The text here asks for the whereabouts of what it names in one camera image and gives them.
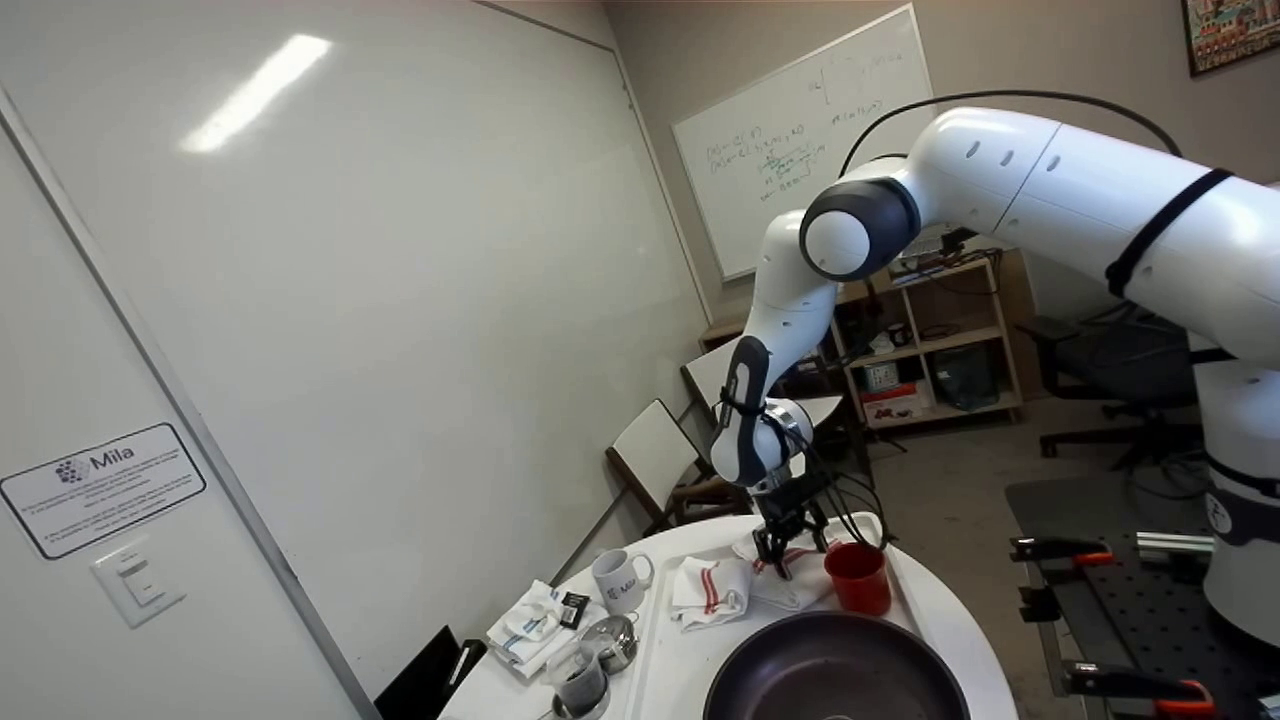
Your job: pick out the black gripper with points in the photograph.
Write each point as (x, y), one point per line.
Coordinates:
(786, 515)

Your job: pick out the white towel with red stripes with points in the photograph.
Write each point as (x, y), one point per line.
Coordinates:
(705, 590)

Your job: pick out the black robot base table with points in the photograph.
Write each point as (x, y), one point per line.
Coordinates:
(1135, 613)

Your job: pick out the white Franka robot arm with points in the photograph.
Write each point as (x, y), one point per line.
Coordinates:
(1052, 187)

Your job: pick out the red mug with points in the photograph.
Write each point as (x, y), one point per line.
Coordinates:
(862, 581)

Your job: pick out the black frying pan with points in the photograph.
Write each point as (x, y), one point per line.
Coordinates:
(832, 675)

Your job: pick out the white mug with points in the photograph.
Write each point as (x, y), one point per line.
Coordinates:
(616, 576)

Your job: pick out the small grey black item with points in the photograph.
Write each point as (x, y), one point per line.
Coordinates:
(574, 610)

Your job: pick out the small dark steel cup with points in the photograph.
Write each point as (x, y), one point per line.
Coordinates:
(581, 683)

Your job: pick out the wooden shelf unit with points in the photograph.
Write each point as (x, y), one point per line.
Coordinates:
(940, 343)

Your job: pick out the orange black bar clamp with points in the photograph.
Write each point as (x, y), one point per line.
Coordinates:
(1063, 549)
(1135, 686)

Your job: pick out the black office chair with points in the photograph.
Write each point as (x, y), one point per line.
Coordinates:
(1120, 367)

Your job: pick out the silver metal bar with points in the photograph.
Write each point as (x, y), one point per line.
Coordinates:
(1175, 542)

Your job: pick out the white door sign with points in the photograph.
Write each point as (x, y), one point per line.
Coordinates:
(102, 484)

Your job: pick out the large wall whiteboard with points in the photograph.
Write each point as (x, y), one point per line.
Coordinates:
(802, 134)

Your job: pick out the white light switch plate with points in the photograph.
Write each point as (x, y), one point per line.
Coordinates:
(137, 581)

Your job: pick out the framed wall picture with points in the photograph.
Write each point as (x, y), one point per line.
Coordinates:
(1233, 35)

